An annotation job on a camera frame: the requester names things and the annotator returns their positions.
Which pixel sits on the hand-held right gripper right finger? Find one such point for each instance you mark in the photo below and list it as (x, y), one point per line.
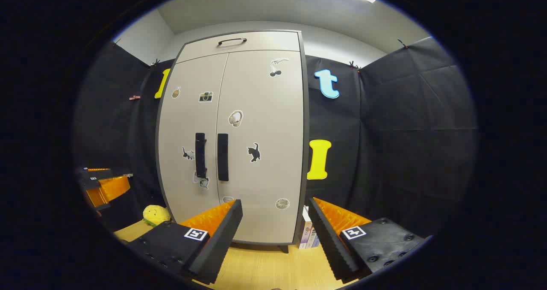
(331, 247)

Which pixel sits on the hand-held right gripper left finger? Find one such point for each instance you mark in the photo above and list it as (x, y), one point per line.
(216, 247)

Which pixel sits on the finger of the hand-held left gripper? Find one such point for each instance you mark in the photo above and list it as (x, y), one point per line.
(107, 179)
(98, 169)

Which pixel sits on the grey cabinet door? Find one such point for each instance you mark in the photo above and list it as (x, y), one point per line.
(183, 123)
(265, 174)

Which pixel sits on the grey double-door shoe cabinet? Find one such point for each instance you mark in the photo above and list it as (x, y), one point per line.
(256, 89)

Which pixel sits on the grey cabinet drawer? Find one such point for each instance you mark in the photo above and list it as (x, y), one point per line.
(265, 42)

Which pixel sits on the small printed cardboard box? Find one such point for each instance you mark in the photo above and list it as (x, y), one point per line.
(305, 232)

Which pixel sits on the yellow plush toy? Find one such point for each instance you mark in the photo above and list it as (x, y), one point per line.
(156, 215)

